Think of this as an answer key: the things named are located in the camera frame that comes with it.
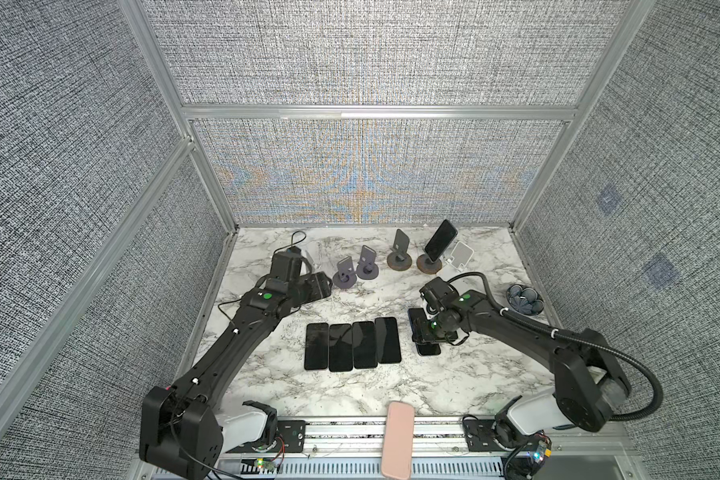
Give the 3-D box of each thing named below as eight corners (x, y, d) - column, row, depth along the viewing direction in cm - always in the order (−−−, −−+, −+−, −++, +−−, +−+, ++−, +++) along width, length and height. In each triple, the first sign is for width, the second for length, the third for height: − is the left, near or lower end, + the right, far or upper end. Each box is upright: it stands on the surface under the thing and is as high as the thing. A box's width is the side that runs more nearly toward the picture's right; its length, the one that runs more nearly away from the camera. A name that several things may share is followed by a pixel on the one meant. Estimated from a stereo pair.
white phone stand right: (445, 267, 109) (453, 246, 100) (451, 261, 111) (459, 240, 102) (460, 276, 106) (469, 256, 98) (465, 269, 108) (474, 249, 99)
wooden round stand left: (387, 270, 109) (390, 245, 98) (385, 254, 114) (388, 228, 103) (407, 270, 109) (412, 245, 98) (405, 254, 114) (409, 228, 103)
